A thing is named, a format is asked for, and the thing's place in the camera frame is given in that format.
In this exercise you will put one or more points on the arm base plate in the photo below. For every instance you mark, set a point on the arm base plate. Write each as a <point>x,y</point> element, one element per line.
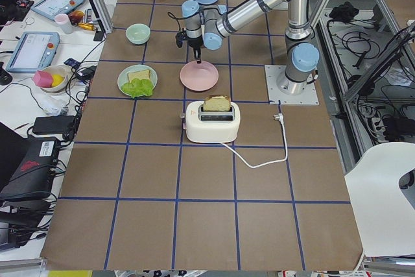
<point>283,91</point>

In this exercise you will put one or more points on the teach pendant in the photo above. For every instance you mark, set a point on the teach pendant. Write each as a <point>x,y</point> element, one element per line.
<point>50,8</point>
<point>34,51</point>

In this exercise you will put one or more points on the green plate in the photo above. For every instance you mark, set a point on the green plate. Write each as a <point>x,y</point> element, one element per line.
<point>122,78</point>

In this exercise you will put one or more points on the black laptop bag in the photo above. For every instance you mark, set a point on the black laptop bag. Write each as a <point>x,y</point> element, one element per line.
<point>27,166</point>

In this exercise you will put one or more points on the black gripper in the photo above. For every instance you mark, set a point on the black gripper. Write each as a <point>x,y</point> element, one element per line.
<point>194,43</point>

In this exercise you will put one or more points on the bowl with toy fruit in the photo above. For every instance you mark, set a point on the bowl with toy fruit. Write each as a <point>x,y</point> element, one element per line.
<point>52,79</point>

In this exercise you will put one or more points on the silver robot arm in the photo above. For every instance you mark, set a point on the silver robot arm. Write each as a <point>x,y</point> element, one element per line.
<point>207,24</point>

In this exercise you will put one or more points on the green lettuce leaf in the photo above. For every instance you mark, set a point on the green lettuce leaf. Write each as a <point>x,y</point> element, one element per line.
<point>138,87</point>

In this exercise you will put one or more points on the near teach pendant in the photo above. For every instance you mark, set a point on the near teach pendant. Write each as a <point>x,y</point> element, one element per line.
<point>34,51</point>

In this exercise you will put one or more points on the white chair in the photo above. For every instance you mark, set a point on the white chair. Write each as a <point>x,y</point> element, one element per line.
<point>384,216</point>

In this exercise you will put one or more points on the pink cup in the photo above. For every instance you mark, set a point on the pink cup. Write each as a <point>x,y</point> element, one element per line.
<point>63,21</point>

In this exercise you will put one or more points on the white toaster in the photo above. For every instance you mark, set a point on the white toaster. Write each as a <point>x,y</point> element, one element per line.
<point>211,127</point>

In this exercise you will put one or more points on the green bowl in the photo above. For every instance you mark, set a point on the green bowl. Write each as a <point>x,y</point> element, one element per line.
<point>138,33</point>

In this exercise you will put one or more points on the bread slice in toaster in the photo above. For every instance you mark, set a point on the bread slice in toaster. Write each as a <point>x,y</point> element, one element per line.
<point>217,103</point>

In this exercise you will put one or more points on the bread slice on plate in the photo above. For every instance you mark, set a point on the bread slice on plate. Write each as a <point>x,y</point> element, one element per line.
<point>141,75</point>

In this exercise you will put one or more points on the pink plate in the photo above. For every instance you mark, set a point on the pink plate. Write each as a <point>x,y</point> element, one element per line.
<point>199,76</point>

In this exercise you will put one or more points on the far teach pendant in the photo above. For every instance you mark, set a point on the far teach pendant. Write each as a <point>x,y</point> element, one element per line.
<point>50,8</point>

